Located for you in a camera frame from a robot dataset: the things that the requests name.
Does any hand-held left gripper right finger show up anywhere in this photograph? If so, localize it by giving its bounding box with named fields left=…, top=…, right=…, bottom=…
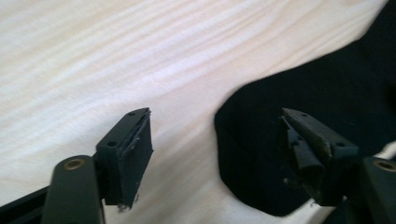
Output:
left=277, top=107, right=361, bottom=207

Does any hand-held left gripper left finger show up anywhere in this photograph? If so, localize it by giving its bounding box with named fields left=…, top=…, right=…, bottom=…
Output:
left=94, top=106, right=154, bottom=210

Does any black cloth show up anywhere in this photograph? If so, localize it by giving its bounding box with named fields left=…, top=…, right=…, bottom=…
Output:
left=213, top=0, right=396, bottom=218

